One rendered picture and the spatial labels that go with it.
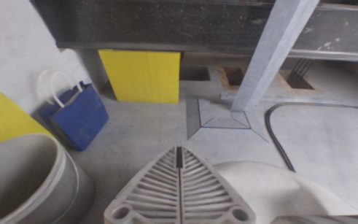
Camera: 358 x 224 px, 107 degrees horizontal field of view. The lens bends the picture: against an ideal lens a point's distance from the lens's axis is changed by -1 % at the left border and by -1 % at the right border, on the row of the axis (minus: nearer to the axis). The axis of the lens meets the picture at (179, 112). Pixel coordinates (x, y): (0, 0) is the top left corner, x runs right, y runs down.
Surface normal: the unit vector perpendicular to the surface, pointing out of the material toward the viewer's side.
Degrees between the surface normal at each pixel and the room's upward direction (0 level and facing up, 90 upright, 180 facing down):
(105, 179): 0
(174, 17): 90
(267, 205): 0
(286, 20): 90
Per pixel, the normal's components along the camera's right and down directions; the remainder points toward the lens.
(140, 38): -0.04, 0.73
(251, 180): 0.03, -0.69
